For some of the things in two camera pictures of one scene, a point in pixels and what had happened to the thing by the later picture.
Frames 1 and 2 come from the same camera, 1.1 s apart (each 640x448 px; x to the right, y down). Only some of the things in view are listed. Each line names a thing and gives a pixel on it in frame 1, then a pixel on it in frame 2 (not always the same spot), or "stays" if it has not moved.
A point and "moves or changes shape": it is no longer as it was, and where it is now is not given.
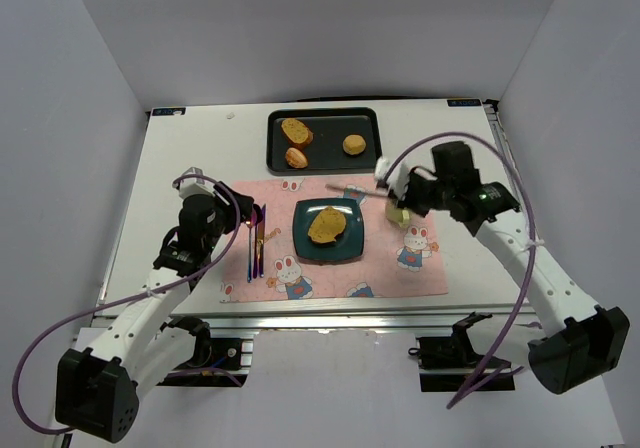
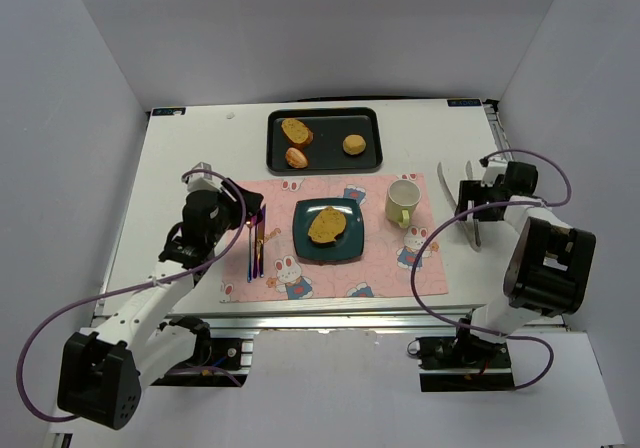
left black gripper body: (239, 208) stays
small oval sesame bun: (295, 158) stays
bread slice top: (326, 224) stays
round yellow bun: (354, 144) stays
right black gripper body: (410, 194) -> (468, 199)
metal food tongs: (356, 189) moves or changes shape
